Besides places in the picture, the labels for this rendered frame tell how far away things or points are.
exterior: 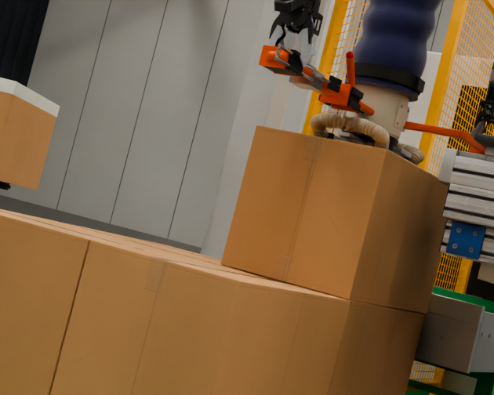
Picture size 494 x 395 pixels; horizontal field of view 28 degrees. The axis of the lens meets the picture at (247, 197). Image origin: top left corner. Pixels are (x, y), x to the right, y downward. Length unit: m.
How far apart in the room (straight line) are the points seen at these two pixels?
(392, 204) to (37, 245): 0.95
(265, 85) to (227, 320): 2.42
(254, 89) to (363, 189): 1.85
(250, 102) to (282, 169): 1.68
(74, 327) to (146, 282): 0.21
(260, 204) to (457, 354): 0.84
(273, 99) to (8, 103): 1.13
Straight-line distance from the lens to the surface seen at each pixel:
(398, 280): 2.81
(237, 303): 2.01
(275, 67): 2.37
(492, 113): 3.07
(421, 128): 2.92
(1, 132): 4.04
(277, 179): 2.67
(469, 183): 2.61
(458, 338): 3.13
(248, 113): 4.32
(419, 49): 2.92
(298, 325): 2.29
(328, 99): 2.68
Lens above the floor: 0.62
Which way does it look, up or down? 3 degrees up
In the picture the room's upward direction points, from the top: 14 degrees clockwise
